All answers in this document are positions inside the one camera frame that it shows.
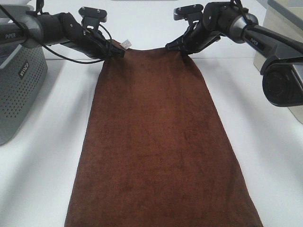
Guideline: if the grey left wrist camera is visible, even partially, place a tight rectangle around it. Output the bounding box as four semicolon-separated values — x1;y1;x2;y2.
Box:
78;7;107;31

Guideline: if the grey perforated plastic basket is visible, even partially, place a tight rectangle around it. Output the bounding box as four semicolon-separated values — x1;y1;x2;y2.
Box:
0;18;48;144

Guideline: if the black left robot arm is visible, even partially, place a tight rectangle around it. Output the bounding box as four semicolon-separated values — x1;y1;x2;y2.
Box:
0;0;125;63

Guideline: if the brown towel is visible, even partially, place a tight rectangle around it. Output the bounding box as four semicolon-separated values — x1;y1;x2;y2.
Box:
64;48;262;227

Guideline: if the beige storage box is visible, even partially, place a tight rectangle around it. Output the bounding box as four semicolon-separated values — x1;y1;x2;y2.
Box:
245;0;303;122

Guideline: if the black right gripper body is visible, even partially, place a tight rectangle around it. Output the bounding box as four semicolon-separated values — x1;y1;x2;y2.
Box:
181;2;225;53

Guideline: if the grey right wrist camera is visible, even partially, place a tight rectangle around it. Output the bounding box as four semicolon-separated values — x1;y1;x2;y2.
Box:
173;4;204;21

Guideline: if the black right camera cable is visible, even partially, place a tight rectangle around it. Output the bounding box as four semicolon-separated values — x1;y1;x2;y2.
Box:
231;0;260;26

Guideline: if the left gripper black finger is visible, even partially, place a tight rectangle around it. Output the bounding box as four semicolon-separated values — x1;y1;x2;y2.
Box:
109;40;125;58

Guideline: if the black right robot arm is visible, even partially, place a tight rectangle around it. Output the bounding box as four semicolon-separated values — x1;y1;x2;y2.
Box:
165;0;303;107

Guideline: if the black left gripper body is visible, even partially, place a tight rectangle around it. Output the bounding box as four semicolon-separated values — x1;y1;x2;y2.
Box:
59;13;111;59

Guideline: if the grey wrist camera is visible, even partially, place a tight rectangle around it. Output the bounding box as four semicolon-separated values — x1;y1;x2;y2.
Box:
78;7;107;31
173;4;204;21

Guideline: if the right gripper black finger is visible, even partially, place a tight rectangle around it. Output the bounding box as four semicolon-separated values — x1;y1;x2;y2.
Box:
165;39;189;55

